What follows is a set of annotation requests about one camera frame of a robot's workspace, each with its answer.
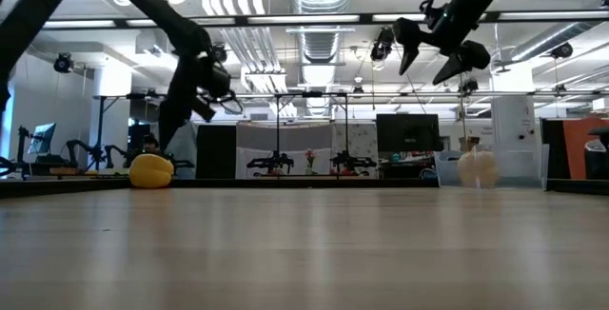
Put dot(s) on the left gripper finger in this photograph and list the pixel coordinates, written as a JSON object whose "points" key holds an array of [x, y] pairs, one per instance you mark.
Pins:
{"points": [[172, 120], [204, 109]]}

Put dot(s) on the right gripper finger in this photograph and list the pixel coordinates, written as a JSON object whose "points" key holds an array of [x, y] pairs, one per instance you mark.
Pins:
{"points": [[408, 36], [468, 58]]}

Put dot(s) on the yellow bell pepper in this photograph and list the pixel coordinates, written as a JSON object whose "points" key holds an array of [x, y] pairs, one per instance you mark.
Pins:
{"points": [[151, 171], [477, 169]]}

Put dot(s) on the black background robot arm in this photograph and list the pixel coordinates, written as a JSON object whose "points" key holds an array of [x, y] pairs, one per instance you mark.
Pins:
{"points": [[78, 150], [352, 162], [116, 154], [271, 162]]}

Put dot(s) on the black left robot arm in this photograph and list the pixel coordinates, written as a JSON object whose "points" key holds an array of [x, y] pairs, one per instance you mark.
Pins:
{"points": [[157, 10]]}

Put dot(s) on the person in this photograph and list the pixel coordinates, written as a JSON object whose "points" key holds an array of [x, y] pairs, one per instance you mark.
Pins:
{"points": [[150, 142]]}

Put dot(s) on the black cabinet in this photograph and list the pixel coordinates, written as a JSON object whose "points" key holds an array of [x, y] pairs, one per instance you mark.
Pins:
{"points": [[216, 150]]}

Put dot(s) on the black overhead crossbar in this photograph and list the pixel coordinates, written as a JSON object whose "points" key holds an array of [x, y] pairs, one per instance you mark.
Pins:
{"points": [[364, 17]]}

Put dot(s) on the white partition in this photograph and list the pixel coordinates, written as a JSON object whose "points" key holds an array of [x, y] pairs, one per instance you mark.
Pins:
{"points": [[257, 139]]}

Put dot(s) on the black television screen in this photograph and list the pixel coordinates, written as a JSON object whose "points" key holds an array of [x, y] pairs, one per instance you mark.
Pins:
{"points": [[408, 131]]}

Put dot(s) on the pink flowers in vase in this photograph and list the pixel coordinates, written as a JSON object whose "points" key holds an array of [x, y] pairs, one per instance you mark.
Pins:
{"points": [[310, 158]]}

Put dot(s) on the clear plastic bin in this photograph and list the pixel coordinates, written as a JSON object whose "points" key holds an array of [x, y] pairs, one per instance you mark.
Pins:
{"points": [[523, 172]]}

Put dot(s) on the computer monitor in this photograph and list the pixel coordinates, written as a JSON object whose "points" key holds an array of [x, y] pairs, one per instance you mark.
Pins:
{"points": [[42, 139]]}

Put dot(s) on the orange and black partition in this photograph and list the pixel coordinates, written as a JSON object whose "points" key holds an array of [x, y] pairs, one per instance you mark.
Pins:
{"points": [[575, 153]]}

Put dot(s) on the black office chair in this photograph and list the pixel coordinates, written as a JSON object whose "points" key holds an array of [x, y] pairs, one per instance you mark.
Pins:
{"points": [[599, 158]]}

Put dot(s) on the black ceiling-mounted camera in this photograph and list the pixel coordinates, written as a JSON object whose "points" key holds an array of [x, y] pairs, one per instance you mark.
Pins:
{"points": [[383, 44], [561, 51], [63, 63], [468, 85]]}

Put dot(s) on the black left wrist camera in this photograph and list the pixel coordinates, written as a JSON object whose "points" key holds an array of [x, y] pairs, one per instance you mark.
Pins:
{"points": [[221, 82]]}

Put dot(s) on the black background rig frame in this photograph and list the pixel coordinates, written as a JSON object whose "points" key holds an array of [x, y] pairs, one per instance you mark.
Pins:
{"points": [[277, 124]]}

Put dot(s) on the silver ceiling air duct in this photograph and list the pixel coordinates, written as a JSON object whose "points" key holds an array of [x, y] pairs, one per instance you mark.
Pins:
{"points": [[322, 39], [547, 44]]}

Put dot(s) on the black aluminium table frame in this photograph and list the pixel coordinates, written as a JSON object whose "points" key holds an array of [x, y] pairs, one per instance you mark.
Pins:
{"points": [[285, 183]]}

